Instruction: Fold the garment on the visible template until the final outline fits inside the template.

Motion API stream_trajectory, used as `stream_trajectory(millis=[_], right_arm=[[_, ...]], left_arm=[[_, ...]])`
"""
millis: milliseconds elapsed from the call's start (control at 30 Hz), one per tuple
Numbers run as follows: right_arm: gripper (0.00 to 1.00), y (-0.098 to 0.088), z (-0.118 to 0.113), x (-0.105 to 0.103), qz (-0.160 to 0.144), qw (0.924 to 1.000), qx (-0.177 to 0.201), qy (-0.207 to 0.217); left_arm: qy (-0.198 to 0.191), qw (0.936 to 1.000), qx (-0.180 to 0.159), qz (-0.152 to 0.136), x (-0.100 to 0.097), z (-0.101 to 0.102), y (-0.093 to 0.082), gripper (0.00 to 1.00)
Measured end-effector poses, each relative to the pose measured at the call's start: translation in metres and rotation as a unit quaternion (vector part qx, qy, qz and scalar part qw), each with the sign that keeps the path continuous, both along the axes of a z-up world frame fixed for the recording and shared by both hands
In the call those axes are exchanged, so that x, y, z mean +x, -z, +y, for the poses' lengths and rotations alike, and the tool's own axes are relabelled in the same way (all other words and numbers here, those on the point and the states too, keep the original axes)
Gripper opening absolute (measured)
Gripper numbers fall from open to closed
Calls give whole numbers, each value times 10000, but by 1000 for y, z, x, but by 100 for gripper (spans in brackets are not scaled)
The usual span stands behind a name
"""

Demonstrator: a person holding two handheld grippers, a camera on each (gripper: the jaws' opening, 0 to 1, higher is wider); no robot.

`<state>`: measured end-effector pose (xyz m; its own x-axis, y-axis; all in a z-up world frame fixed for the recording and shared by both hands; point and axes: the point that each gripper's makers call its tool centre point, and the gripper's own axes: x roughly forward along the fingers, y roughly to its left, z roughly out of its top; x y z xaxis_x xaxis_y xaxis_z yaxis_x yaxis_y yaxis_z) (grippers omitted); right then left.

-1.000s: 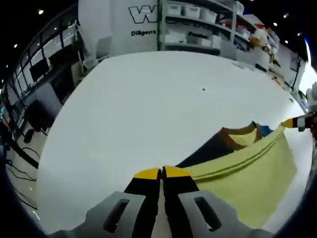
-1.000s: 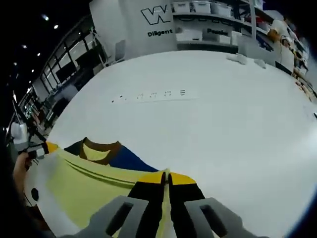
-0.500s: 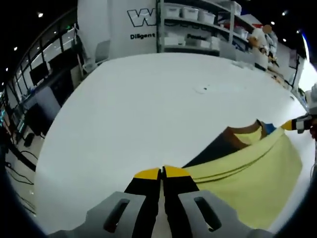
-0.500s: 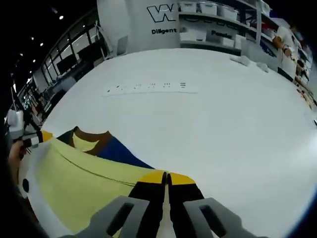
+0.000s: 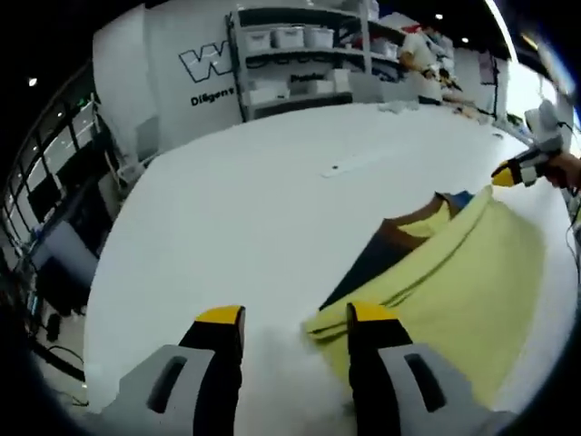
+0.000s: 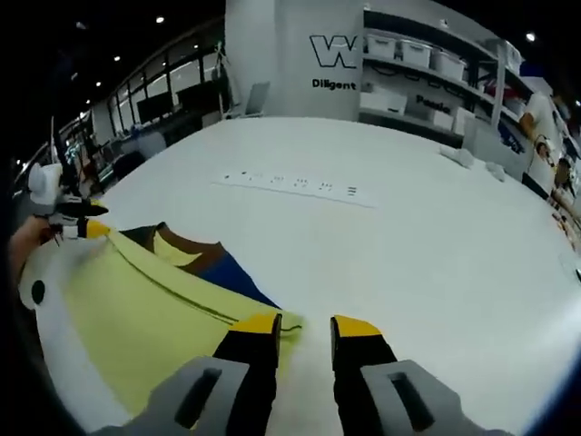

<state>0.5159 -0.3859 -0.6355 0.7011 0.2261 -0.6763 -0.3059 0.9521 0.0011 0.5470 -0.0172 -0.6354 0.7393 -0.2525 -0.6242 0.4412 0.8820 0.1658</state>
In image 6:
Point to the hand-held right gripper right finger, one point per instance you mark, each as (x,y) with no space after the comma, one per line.
(358,359)

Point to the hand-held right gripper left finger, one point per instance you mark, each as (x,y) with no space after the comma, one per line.
(247,363)

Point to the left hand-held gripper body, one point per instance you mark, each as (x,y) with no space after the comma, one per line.
(44,184)

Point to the yellow garment blue grey sleeves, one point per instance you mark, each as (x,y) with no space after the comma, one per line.
(136,318)

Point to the person's left hand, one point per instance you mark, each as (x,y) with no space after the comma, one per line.
(27,240)

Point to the black office chair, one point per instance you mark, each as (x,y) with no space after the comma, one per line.
(129,164)

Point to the black monitor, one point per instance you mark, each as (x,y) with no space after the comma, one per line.
(156,108)
(195,97)

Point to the white power strip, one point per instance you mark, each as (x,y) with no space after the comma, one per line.
(254,181)

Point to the grey office chair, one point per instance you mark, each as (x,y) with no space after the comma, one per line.
(256,97)

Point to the white crumpled cloth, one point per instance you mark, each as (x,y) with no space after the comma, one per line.
(458,156)
(495,171)

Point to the grey laptop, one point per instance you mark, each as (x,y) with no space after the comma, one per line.
(488,136)

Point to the row of white storage bins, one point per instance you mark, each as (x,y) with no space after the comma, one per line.
(415,52)

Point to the grey metal shelving unit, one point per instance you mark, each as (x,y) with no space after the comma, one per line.
(508,68)
(481,45)

